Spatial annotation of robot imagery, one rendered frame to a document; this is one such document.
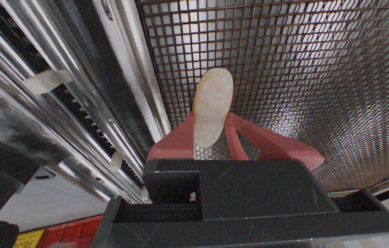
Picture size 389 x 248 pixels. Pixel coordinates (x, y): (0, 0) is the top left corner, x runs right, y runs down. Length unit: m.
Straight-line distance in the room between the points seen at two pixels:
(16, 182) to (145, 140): 0.19
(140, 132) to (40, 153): 0.13
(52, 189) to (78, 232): 0.21
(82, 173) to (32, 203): 0.26
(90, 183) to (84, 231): 0.31
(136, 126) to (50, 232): 0.51
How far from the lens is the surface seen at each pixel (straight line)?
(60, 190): 0.45
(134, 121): 0.23
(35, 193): 0.48
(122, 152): 0.24
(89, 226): 0.60
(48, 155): 0.26
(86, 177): 0.29
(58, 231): 0.66
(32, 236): 0.70
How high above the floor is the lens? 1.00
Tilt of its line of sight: 48 degrees down
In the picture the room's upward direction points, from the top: 161 degrees clockwise
